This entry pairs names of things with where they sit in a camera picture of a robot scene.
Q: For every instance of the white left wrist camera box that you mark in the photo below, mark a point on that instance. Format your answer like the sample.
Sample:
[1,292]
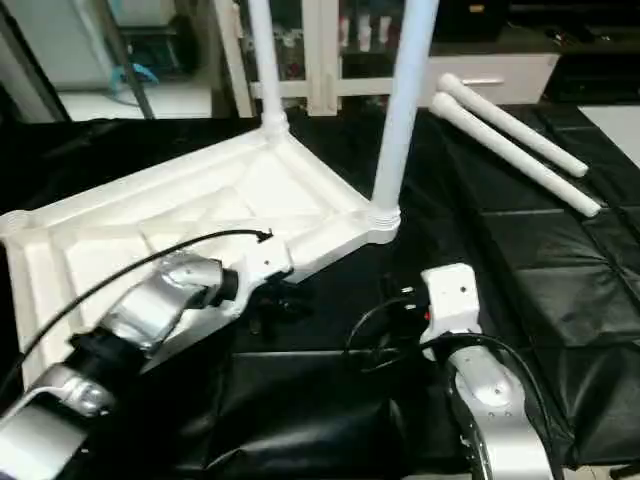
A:
[265,262]

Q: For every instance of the grey metal pole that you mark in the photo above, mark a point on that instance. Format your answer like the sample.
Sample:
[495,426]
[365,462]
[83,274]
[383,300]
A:
[130,55]

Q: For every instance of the white flat board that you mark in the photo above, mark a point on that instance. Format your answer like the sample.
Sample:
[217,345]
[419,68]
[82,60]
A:
[615,125]

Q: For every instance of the teal plastic object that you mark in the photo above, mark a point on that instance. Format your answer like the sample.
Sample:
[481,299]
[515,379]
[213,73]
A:
[140,75]

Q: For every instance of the white drawer unit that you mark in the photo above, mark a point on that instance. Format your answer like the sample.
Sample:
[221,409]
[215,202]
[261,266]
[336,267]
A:
[500,75]

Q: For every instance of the white glass door cabinet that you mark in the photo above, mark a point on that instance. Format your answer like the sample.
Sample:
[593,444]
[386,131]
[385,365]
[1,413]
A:
[320,55]

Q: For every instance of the white plastic table leg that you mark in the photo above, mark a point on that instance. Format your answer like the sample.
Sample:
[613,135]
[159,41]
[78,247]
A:
[400,110]
[265,60]
[510,122]
[510,150]

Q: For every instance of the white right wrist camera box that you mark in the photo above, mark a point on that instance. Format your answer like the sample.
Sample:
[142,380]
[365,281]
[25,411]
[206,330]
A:
[450,295]

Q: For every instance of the white plastic table top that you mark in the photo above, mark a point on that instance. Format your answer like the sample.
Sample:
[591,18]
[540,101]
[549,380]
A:
[150,220]

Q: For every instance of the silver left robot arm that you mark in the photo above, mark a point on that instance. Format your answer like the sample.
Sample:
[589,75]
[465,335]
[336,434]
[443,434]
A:
[150,310]

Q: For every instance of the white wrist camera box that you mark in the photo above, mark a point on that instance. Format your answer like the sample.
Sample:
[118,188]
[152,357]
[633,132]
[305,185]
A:
[450,295]
[265,262]

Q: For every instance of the black work mat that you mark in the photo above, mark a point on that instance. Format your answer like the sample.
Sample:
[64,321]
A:
[560,300]

